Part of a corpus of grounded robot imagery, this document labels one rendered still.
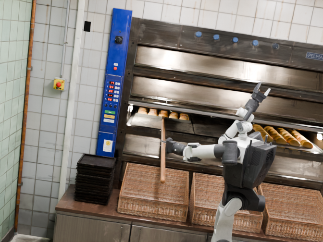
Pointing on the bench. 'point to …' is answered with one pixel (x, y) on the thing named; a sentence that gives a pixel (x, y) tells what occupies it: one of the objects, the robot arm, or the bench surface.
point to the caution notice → (107, 145)
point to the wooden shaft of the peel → (163, 154)
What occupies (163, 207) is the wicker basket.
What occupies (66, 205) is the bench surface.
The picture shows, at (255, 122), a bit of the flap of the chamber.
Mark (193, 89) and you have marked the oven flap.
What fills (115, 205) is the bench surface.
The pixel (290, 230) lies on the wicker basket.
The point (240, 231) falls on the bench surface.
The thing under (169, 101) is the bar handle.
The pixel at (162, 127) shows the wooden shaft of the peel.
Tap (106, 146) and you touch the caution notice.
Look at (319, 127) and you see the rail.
